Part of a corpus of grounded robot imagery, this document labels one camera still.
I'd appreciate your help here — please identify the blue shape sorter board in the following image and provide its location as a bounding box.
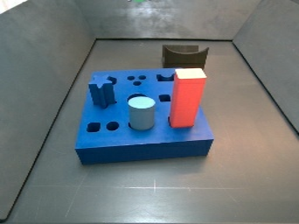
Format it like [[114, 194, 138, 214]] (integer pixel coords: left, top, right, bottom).
[[75, 68, 214, 165]]

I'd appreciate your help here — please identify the dark blue star block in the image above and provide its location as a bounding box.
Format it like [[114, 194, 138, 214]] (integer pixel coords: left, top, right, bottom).
[[88, 74, 118, 109]]

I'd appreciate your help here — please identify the light blue cylinder block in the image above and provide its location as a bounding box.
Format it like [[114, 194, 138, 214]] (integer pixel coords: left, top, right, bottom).
[[128, 96, 155, 130]]

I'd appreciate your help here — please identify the red square block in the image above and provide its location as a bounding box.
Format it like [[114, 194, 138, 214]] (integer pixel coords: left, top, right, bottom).
[[170, 68, 207, 128]]

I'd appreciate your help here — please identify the black curved cradle stand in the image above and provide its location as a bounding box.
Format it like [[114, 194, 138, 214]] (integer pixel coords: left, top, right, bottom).
[[163, 45, 210, 68]]

